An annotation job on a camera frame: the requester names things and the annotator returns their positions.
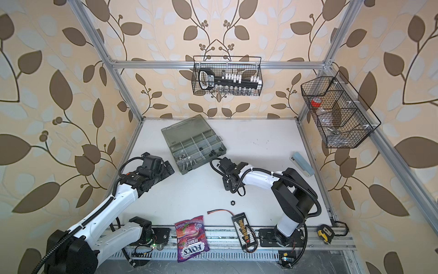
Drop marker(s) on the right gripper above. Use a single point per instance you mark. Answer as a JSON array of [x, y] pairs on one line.
[[226, 185]]

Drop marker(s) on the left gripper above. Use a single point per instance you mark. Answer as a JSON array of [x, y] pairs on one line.
[[165, 173]]

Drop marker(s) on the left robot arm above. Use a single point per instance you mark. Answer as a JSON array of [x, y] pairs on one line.
[[83, 248]]

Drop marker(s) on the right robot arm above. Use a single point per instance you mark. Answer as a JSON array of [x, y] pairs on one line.
[[297, 199]]

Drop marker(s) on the grey plastic organizer box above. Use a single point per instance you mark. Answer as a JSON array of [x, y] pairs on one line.
[[184, 139]]

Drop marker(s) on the black parallel charging board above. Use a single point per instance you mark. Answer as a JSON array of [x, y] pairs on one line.
[[245, 233]]

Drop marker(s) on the light blue sharpening block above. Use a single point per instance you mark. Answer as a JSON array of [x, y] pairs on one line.
[[302, 164]]

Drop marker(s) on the purple Fox's candy bag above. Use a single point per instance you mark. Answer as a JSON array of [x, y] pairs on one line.
[[191, 238]]

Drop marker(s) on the socket set with ratchet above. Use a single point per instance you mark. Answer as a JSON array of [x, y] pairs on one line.
[[223, 81]]

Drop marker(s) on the yellow tape measure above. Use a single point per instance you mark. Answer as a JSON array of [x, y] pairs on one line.
[[325, 233]]

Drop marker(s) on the red item in basket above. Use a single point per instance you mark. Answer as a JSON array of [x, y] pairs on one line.
[[316, 102]]

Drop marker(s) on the red black wire lead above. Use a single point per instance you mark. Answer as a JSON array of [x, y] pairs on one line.
[[220, 210]]

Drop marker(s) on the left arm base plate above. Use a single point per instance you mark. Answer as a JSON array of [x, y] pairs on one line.
[[151, 237]]

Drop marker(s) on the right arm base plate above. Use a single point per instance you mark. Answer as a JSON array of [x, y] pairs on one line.
[[271, 237]]

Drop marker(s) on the black wire basket centre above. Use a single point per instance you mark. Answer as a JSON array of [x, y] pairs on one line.
[[248, 65]]

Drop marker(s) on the black wire basket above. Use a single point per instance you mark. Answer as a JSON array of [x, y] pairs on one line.
[[248, 65], [345, 119]]

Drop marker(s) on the black wire basket right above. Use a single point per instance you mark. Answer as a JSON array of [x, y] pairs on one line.
[[345, 119]]

